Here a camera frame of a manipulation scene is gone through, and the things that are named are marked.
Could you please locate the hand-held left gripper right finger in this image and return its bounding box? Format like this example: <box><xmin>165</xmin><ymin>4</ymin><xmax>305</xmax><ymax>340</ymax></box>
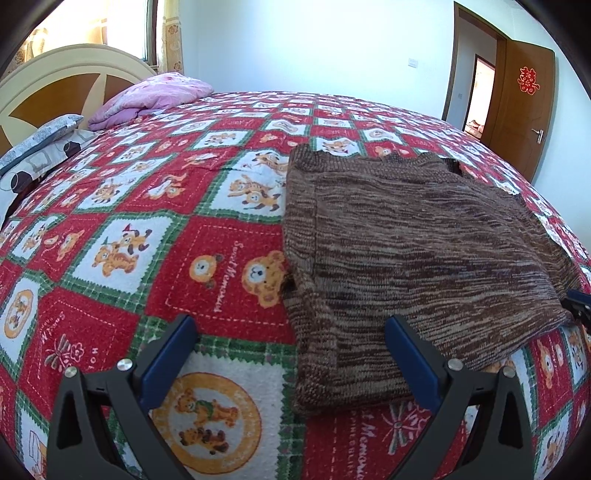
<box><xmin>385</xmin><ymin>315</ymin><xmax>536</xmax><ymax>480</ymax></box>

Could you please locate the cream and wood headboard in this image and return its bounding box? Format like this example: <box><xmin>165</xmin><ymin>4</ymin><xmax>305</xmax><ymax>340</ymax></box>
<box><xmin>0</xmin><ymin>44</ymin><xmax>160</xmax><ymax>158</ymax></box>

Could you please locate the red checked cartoon blanket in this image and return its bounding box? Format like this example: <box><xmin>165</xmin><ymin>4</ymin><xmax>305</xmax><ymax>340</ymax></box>
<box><xmin>0</xmin><ymin>90</ymin><xmax>591</xmax><ymax>480</ymax></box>

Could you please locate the grey-blue pillow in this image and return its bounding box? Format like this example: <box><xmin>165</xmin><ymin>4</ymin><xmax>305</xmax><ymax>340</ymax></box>
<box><xmin>0</xmin><ymin>114</ymin><xmax>85</xmax><ymax>176</ymax></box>

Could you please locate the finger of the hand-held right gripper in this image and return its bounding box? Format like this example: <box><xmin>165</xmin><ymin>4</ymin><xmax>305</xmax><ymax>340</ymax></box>
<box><xmin>561</xmin><ymin>288</ymin><xmax>591</xmax><ymax>330</ymax></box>

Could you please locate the brown knitted sweater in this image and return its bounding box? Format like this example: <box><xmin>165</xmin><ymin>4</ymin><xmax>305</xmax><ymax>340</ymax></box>
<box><xmin>281</xmin><ymin>144</ymin><xmax>575</xmax><ymax>418</ymax></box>

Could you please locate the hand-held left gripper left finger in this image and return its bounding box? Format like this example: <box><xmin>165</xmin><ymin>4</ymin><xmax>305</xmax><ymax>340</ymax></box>
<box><xmin>46</xmin><ymin>315</ymin><xmax>200</xmax><ymax>480</ymax></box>

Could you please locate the white dotted pillow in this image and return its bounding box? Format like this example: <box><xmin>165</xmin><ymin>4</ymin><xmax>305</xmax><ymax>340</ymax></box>
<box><xmin>0</xmin><ymin>129</ymin><xmax>99</xmax><ymax>197</ymax></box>

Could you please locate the window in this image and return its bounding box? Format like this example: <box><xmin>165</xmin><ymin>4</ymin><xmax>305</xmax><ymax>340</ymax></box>
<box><xmin>143</xmin><ymin>0</ymin><xmax>160</xmax><ymax>65</ymax></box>

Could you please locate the red paper door decoration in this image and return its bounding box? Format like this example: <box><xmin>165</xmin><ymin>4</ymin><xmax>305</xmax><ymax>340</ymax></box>
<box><xmin>518</xmin><ymin>66</ymin><xmax>540</xmax><ymax>95</ymax></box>

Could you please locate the brown wooden door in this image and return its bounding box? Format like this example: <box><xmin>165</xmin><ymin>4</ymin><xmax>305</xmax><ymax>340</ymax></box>
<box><xmin>480</xmin><ymin>39</ymin><xmax>556</xmax><ymax>183</ymax></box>

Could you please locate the cream patterned curtain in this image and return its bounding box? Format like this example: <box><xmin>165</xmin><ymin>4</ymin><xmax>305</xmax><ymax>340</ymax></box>
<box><xmin>157</xmin><ymin>0</ymin><xmax>185</xmax><ymax>77</ymax></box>

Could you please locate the wooden door frame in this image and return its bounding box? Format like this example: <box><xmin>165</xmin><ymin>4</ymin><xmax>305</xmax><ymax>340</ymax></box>
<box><xmin>442</xmin><ymin>1</ymin><xmax>509</xmax><ymax>134</ymax></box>

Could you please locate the pink pillow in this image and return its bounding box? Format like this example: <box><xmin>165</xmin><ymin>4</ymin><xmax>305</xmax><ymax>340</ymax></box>
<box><xmin>88</xmin><ymin>72</ymin><xmax>214</xmax><ymax>131</ymax></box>

